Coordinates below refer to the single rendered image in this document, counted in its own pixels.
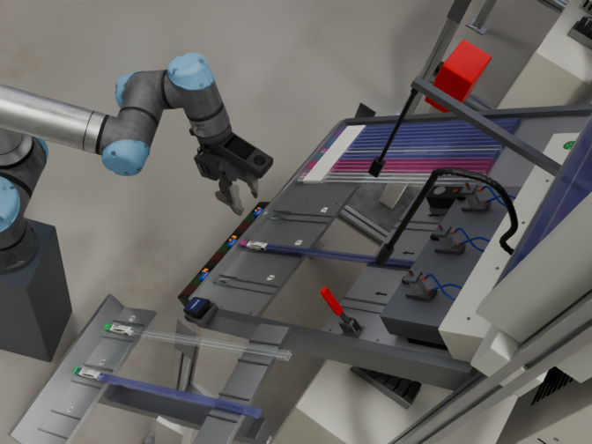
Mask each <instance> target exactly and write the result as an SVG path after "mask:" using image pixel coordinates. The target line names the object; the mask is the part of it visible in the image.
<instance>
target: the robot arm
mask: <svg viewBox="0 0 592 444"><path fill-rule="evenodd" d="M115 88H116V92H115V98H116V101H117V104H118V106H119V107H120V108H121V109H120V111H119V114H118V116H117V117H115V116H112V115H107V114H103V113H101V112H97V111H94V110H91V109H88V108H84V107H79V106H76V105H72V104H70V103H66V102H63V101H60V100H54V99H51V98H48V97H45V96H41V95H39V94H35V93H32V92H27V91H23V90H20V89H17V88H14V87H10V86H8V85H2V84H0V274H10V273H13V272H17V271H19V270H22V269H24V268H25V267H26V266H27V265H28V264H29V263H30V262H31V261H32V260H33V259H34V258H35V256H36V254H37V251H38V245H39V244H38V238H37V235H36V232H35V231H34V229H33V227H32V226H31V225H30V224H29V223H28V222H27V221H26V220H25V219H24V213H25V210H26V207H27V205H28V203H29V201H30V199H31V196H32V194H33V191H34V189H35V187H36V184H37V182H38V180H39V179H40V176H41V173H42V171H43V170H44V168H45V166H46V164H47V159H48V146H47V144H46V142H45V141H44V140H47V141H50V142H53V143H57V144H62V145H66V146H69V147H72V148H76V149H79V150H82V151H85V152H91V153H94V154H99V155H101V156H102V163H103V165H104V166H105V167H106V168H107V169H108V170H109V171H114V172H115V174H119V175H122V176H132V175H136V174H138V173H140V172H141V170H142V169H143V167H144V163H145V161H146V159H147V158H148V156H149V154H150V149H151V146H152V141H153V139H154V136H155V133H156V130H157V128H158V126H159V121H160V118H161V116H162V113H163V111H164V110H168V109H177V108H183V109H184V112H185V114H186V116H187V117H188V119H189V123H190V125H191V127H192V128H190V129H189V133H190V135H191V136H195V137H196V138H197V140H198V142H199V144H200V147H198V148H199V149H200V150H199V151H198V148H197V155H196V156H195V157H194V160H195V162H196V165H197V168H198V170H199V172H200V174H201V176H202V177H205V178H208V179H210V180H213V181H217V180H218V179H219V183H218V186H219V189H220V190H218V191H216V192H215V197H216V198H217V199H218V200H219V201H220V202H222V203H224V204H226V205H228V206H230V208H231V209H232V210H233V212H234V213H235V214H237V215H238V216H241V215H242V213H243V211H244V208H243V207H242V205H241V199H240V196H239V192H240V189H239V185H236V184H233V183H232V181H237V178H238V179H240V180H242V181H244V182H246V183H247V184H248V186H249V187H250V189H251V193H252V195H253V197H254V198H257V197H258V178H259V179H261V178H262V177H263V176H264V175H265V174H266V173H267V172H268V170H269V169H270V168H271V167H272V165H273V158H272V157H271V156H269V155H268V154H266V153H265V152H263V151H261V150H259V149H258V148H256V147H255V146H253V145H252V144H251V143H249V142H247V141H246V140H244V139H243V138H241V137H239V136H237V135H236V134H234V133H233V132H232V126H231V124H230V118H229V115H228V113H227V111H226V107H225V104H224V102H223V100H222V99H221V96H220V93H219V91H218V87H217V85H216V82H215V79H214V75H213V72H212V71H211V69H210V67H209V65H208V63H207V61H206V59H205V57H204V56H203V55H201V54H198V53H186V54H185V55H179V56H177V57H175V59H173V60H172V61H171V62H170V64H168V67H167V70H149V71H143V70H140V71H136V72H132V73H128V74H123V75H121V76H120V77H119V78H118V79H117V81H116V84H115ZM201 153H202V154H201ZM198 164H199V165H198ZM200 167H201V168H200Z"/></svg>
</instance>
